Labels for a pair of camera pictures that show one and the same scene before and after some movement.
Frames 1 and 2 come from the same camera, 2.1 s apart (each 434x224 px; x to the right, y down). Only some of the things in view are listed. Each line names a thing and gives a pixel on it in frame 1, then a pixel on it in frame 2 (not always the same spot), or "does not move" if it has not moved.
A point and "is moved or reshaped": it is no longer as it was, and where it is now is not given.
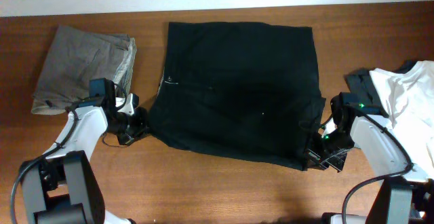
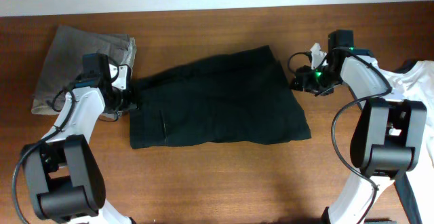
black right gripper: (325, 154) to (303, 82)
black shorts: (243, 89) is moved or reshaped
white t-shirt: (409, 96) does not move
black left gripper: (136, 125) to (123, 102)
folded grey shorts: (74, 57) does not move
